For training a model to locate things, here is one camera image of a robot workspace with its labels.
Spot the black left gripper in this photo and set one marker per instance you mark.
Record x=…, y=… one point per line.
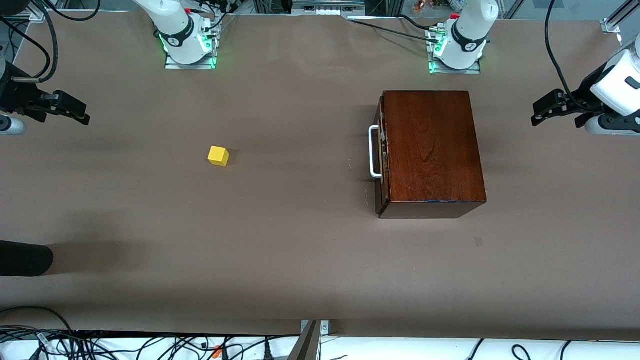
x=584, y=92

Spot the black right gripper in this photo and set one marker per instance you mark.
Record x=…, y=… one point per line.
x=15, y=95

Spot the yellow cube block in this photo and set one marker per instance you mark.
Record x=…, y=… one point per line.
x=218, y=156

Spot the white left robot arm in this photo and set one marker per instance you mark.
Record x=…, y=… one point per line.
x=467, y=35

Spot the dark brown wooden cabinet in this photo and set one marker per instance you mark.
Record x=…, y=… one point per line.
x=430, y=150

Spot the black ribbed cylinder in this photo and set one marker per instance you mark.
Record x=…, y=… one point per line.
x=25, y=257

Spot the white power strip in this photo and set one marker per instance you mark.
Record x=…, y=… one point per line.
x=327, y=7

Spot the brown table cover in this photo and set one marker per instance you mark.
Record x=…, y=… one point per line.
x=300, y=250

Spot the dark diagonal strut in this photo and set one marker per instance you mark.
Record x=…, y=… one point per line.
x=305, y=347

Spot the aluminium frame profile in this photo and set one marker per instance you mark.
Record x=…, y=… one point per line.
x=617, y=20
x=37, y=15

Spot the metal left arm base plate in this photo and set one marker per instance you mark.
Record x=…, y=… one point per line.
x=455, y=71

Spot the small metal bracket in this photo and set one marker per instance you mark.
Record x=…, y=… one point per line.
x=325, y=327

